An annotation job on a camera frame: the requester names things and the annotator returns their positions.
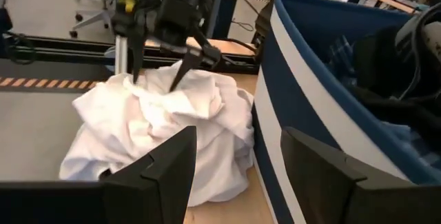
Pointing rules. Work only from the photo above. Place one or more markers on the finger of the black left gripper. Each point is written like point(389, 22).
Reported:
point(187, 69)
point(136, 55)

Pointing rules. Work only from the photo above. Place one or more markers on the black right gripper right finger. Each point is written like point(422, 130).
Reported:
point(344, 196)

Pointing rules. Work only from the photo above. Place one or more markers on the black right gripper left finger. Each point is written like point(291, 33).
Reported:
point(138, 196)

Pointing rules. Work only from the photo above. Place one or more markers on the white cloth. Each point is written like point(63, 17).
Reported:
point(155, 120)

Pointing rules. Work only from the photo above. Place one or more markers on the dark blue plaid shirt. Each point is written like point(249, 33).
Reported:
point(339, 56)

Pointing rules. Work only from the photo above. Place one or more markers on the office chair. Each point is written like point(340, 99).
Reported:
point(93, 17)

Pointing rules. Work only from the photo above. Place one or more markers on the navy white striped fabric bin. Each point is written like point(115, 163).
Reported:
point(299, 89)

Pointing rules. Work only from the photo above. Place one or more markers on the black garment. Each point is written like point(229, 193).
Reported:
point(382, 79)

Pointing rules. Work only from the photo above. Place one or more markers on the silver metal post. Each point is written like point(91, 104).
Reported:
point(121, 56)

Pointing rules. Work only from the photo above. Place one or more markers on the black aluminium frame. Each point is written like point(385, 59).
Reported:
point(69, 50)

